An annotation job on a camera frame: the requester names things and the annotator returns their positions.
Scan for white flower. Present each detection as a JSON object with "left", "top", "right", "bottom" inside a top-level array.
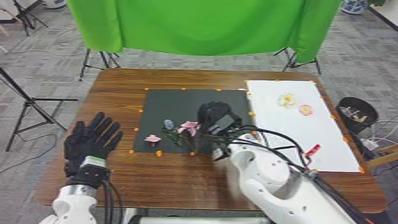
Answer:
[{"left": 275, "top": 92, "right": 298, "bottom": 109}]

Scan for pale grey bar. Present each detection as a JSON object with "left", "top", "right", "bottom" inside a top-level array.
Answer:
[{"left": 122, "top": 215, "right": 275, "bottom": 224}]

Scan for black cable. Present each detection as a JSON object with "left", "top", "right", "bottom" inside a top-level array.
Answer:
[{"left": 232, "top": 124, "right": 312, "bottom": 171}]

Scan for large pink flower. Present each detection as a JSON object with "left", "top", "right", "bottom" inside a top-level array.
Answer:
[{"left": 177, "top": 120, "right": 202, "bottom": 153}]

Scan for dark mat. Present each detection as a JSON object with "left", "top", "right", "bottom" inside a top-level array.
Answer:
[{"left": 129, "top": 88, "right": 253, "bottom": 155}]

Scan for black round bin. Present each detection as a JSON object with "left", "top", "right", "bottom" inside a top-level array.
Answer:
[{"left": 333, "top": 96, "right": 380, "bottom": 135}]

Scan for black tripod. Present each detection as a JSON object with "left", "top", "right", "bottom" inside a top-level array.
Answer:
[{"left": 0, "top": 68, "right": 79, "bottom": 153}]

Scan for black backdrop stand legs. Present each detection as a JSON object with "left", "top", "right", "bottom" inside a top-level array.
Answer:
[
  {"left": 78, "top": 48, "right": 122, "bottom": 82},
  {"left": 271, "top": 47, "right": 325, "bottom": 75}
]

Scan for white sheet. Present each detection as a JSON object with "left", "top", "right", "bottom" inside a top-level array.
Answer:
[{"left": 243, "top": 79, "right": 364, "bottom": 174}]

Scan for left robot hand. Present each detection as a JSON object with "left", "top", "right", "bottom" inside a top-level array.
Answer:
[{"left": 62, "top": 111, "right": 124, "bottom": 178}]

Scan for black light stand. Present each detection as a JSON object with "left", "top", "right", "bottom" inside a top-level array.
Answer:
[{"left": 8, "top": 0, "right": 49, "bottom": 37}]

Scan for small pink flower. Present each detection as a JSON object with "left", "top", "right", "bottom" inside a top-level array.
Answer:
[{"left": 143, "top": 134, "right": 163, "bottom": 148}]

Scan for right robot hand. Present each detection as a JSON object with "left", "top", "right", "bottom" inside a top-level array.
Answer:
[{"left": 195, "top": 100, "right": 245, "bottom": 136}]

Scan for green sprig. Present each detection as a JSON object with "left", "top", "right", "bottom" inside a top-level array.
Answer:
[{"left": 161, "top": 128, "right": 197, "bottom": 152}]

